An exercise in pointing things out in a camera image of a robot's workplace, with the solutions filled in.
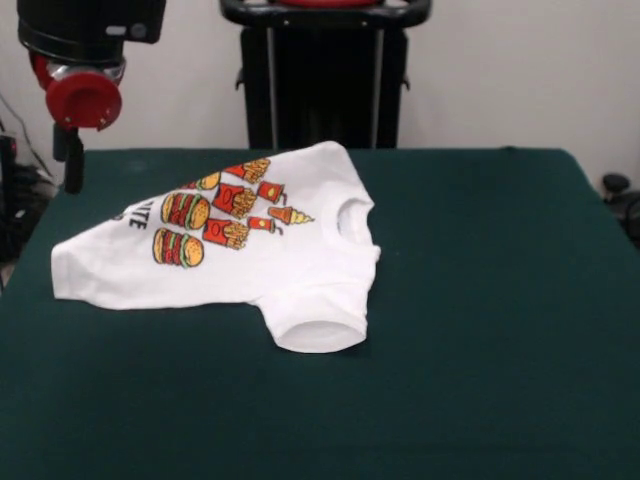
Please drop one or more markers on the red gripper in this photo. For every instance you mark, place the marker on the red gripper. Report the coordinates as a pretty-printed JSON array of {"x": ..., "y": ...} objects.
[{"x": 82, "y": 100}]

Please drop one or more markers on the white printed T-shirt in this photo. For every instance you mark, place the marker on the white printed T-shirt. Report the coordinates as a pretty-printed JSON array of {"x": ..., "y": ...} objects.
[{"x": 280, "y": 270}]

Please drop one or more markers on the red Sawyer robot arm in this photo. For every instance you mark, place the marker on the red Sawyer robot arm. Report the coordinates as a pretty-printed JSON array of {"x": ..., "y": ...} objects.
[{"x": 85, "y": 25}]

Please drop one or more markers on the red robot base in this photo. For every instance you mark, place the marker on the red robot base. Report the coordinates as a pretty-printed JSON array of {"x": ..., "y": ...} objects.
[{"x": 322, "y": 2}]

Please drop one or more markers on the black box with red light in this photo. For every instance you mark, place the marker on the black box with red light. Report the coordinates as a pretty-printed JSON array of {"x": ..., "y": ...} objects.
[{"x": 7, "y": 165}]

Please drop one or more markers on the dark green table cloth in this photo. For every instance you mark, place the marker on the dark green table cloth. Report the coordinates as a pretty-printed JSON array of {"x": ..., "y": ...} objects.
[{"x": 450, "y": 350}]

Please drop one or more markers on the black office chair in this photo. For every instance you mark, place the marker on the black office chair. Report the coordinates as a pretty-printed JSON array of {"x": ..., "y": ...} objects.
[{"x": 620, "y": 195}]

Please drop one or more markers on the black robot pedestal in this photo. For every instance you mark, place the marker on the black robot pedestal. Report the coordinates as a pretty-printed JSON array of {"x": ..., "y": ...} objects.
[{"x": 325, "y": 75}]

